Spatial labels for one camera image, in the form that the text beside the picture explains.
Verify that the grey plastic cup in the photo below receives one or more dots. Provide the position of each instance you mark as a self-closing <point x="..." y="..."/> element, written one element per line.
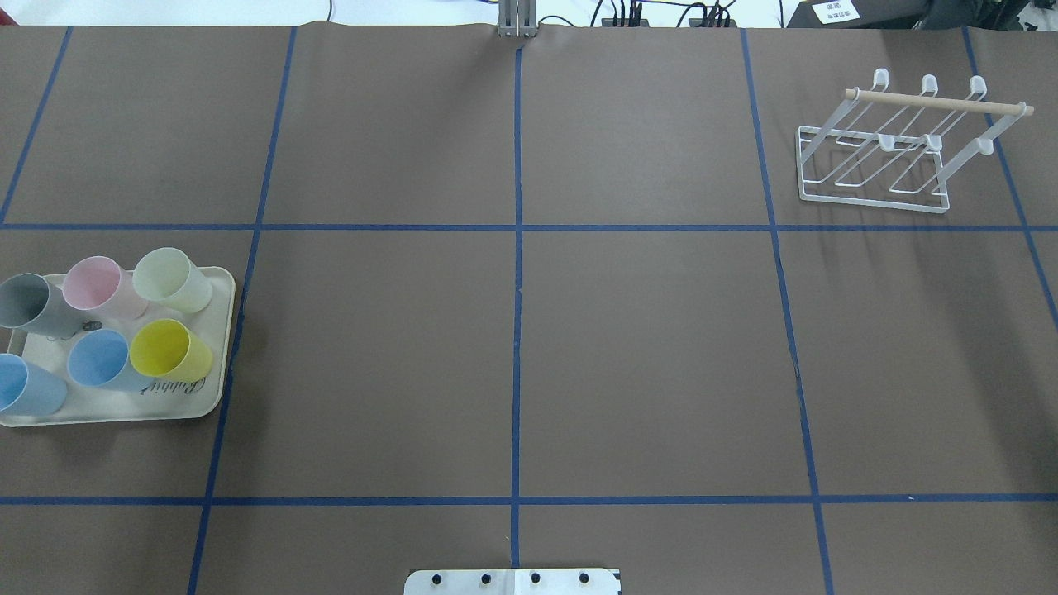
<point x="31" y="304"/>

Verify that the light blue plastic cup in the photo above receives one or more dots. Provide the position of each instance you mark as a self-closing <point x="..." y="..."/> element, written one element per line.
<point x="28" y="389"/>

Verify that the pale green plastic cup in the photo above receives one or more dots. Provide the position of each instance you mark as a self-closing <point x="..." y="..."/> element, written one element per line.
<point x="169" y="278"/>

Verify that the yellow plastic cup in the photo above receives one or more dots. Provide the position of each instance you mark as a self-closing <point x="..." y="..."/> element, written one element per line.
<point x="168" y="349"/>

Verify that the pink plastic cup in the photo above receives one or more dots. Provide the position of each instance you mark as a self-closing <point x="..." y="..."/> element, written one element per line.
<point x="99" y="286"/>

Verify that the cream plastic serving tray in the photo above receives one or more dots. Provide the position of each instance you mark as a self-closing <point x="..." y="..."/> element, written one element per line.
<point x="163" y="400"/>

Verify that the grey aluminium camera post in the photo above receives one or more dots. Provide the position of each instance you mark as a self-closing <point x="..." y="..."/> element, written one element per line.
<point x="517" y="18"/>

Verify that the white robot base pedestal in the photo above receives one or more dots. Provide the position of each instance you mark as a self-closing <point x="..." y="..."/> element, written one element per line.
<point x="514" y="581"/>

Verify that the white wire cup rack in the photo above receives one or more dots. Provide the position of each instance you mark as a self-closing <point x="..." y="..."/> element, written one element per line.
<point x="887" y="149"/>

